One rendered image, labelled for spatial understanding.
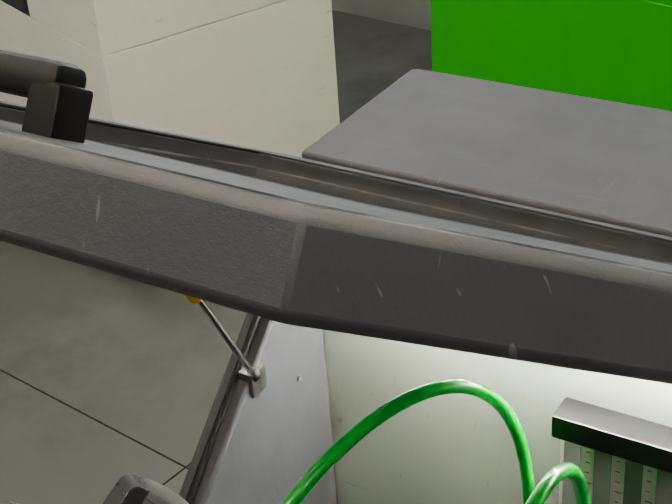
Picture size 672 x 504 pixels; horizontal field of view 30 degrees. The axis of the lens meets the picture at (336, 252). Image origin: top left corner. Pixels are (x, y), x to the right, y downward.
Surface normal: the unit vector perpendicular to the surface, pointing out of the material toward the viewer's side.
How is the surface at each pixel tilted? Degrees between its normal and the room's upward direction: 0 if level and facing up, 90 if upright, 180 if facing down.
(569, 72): 90
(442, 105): 0
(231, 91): 90
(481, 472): 90
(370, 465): 90
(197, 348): 0
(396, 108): 0
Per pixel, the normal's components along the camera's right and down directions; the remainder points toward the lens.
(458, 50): -0.71, 0.40
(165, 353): -0.07, -0.86
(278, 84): 0.60, 0.37
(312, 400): 0.85, 0.22
